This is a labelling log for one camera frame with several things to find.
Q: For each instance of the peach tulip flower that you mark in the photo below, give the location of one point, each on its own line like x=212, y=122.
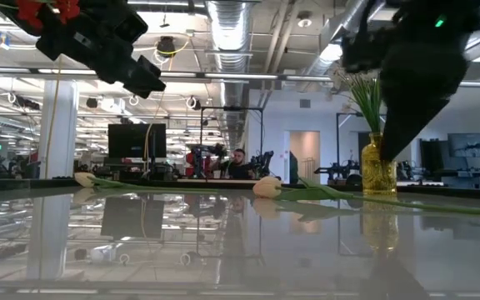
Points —
x=267, y=187

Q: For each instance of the person at desk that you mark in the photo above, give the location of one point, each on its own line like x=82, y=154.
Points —
x=238, y=166

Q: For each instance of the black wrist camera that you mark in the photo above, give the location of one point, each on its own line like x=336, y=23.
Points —
x=365, y=52
x=131, y=26

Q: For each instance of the black metal frame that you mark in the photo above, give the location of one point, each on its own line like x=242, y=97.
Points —
x=342, y=125
x=231, y=108

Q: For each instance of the cream tulip flower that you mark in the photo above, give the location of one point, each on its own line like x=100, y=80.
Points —
x=85, y=179

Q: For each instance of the black monitor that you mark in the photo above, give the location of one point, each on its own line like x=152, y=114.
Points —
x=136, y=139

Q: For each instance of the black background robot arm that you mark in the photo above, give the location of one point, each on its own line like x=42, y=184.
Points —
x=263, y=162
x=336, y=170

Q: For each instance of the yellow glass vase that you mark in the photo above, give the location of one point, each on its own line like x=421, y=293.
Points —
x=375, y=175

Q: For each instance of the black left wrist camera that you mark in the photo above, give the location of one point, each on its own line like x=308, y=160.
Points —
x=131, y=26

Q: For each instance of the grey desk monitor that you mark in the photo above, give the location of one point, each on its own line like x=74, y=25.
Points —
x=469, y=143

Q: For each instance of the white pillar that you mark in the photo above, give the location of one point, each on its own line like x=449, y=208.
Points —
x=58, y=125

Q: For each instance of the silver ventilation duct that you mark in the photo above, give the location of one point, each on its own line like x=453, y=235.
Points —
x=229, y=46

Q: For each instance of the person in background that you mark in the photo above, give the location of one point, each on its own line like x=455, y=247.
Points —
x=293, y=166

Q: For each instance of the long ceiling light strip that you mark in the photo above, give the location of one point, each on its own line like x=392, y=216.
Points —
x=240, y=76

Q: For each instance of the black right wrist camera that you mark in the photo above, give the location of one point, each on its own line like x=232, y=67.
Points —
x=365, y=52

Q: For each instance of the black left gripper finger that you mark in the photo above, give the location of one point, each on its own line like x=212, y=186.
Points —
x=146, y=79

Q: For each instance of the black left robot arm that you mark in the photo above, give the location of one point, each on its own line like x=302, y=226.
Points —
x=56, y=46

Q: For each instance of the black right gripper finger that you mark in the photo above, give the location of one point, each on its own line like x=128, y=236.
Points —
x=415, y=100

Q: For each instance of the white flower bunch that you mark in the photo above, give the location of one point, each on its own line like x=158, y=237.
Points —
x=367, y=104

